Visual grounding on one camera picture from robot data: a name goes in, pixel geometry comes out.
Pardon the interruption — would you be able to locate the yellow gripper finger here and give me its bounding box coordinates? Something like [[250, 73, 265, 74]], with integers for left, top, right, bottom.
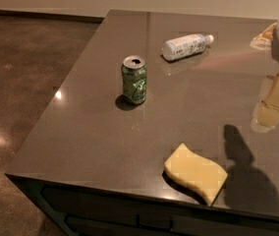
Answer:
[[256, 73, 279, 128], [250, 23, 277, 50]]

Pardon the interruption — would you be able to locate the green soda can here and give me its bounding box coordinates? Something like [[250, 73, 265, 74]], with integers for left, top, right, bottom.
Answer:
[[121, 55, 147, 105]]

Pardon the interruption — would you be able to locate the blue plastic bottle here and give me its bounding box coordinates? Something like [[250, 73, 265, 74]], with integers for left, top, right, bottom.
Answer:
[[162, 34, 214, 62]]

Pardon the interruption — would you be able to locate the yellow sponge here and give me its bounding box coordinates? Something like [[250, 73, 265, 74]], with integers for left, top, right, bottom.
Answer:
[[164, 143, 228, 206]]

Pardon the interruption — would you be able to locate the dark cabinet under table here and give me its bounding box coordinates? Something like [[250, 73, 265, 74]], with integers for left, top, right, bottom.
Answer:
[[7, 174, 279, 236]]

